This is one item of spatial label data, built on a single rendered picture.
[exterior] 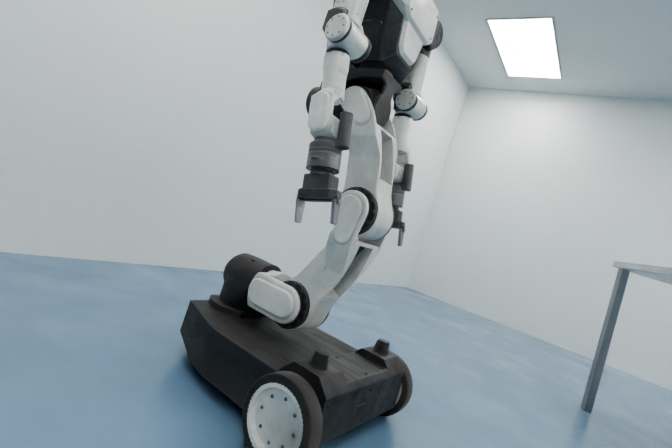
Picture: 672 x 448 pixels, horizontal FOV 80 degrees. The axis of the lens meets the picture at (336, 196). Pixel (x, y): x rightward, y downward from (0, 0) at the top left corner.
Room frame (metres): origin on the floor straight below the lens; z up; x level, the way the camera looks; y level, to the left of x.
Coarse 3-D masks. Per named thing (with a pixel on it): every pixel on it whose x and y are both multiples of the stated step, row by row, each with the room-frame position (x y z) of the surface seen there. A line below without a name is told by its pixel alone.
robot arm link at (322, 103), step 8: (328, 88) 1.03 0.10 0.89; (336, 88) 1.04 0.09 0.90; (312, 96) 1.04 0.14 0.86; (320, 96) 1.02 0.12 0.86; (328, 96) 1.00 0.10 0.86; (336, 96) 1.03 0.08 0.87; (312, 104) 1.03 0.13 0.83; (320, 104) 1.01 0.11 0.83; (328, 104) 1.00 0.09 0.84; (336, 104) 1.09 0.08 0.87; (312, 112) 1.02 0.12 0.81; (320, 112) 1.01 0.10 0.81; (328, 112) 1.00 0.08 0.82; (312, 120) 1.02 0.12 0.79; (320, 120) 1.00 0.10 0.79; (328, 120) 1.00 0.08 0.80; (312, 128) 1.01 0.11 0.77; (320, 128) 1.00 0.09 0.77; (328, 128) 1.01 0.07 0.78
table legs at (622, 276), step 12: (624, 276) 2.18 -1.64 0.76; (624, 288) 2.18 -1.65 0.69; (612, 300) 2.20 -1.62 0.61; (612, 312) 2.18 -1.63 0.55; (612, 324) 2.18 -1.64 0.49; (600, 336) 2.22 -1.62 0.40; (600, 348) 2.19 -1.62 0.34; (600, 360) 2.18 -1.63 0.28; (600, 372) 2.18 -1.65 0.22; (588, 384) 2.21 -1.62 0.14; (588, 396) 2.19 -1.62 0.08; (588, 408) 2.18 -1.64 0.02
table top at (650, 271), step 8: (616, 264) 2.22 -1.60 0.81; (624, 264) 2.15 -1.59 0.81; (632, 264) 2.08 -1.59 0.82; (640, 264) 2.02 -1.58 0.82; (632, 272) 2.22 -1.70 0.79; (640, 272) 2.09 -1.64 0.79; (648, 272) 1.98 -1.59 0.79; (656, 272) 1.90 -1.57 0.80; (664, 272) 1.85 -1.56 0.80; (664, 280) 2.10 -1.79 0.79
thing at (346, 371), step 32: (224, 288) 1.38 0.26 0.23; (192, 320) 1.29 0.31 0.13; (224, 320) 1.25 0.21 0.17; (256, 320) 1.35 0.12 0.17; (192, 352) 1.22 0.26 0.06; (224, 352) 1.11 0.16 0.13; (256, 352) 1.08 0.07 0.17; (288, 352) 1.16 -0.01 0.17; (320, 352) 0.99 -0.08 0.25; (352, 352) 1.27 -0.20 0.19; (384, 352) 1.28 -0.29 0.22; (224, 384) 1.09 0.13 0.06; (320, 384) 0.94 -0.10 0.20; (352, 384) 1.03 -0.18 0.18; (384, 384) 1.18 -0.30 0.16; (352, 416) 1.06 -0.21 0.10
